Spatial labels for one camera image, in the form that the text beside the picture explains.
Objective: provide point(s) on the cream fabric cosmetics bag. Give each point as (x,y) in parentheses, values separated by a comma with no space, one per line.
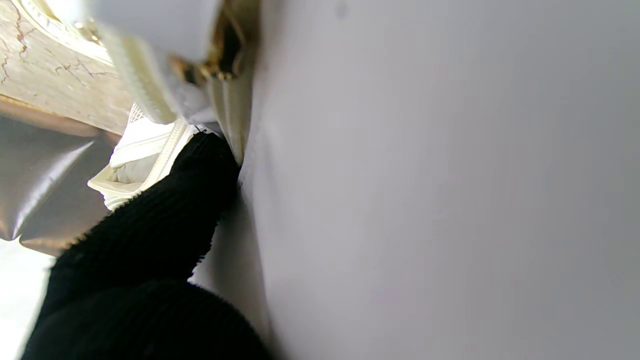
(450,175)

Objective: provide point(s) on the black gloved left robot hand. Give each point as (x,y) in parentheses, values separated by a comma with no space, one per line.
(150,250)

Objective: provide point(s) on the brown leather sofa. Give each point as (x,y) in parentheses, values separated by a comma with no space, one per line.
(45,175)

